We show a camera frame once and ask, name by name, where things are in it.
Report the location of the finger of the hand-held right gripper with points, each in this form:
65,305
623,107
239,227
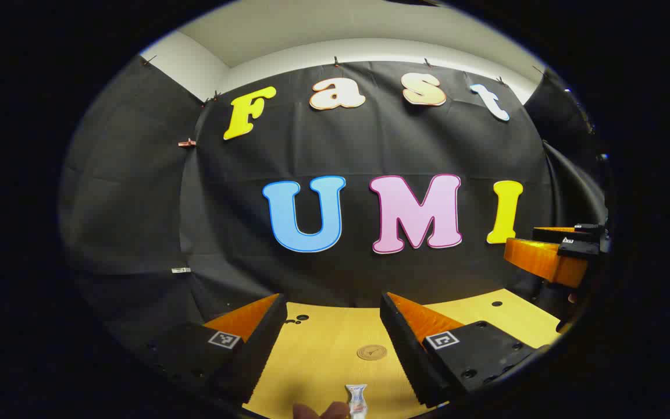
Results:
544,262
588,231

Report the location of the round brown coaster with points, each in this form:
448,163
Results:
371,352

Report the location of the wooden desktop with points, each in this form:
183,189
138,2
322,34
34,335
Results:
323,361

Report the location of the orange cloth clip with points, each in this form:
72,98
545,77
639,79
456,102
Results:
186,142

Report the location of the white toothpaste tube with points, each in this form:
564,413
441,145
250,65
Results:
356,400

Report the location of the black backdrop cloth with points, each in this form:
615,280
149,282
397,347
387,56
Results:
370,145

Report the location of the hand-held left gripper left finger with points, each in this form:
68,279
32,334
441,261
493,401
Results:
265,343

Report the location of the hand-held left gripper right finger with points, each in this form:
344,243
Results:
399,343

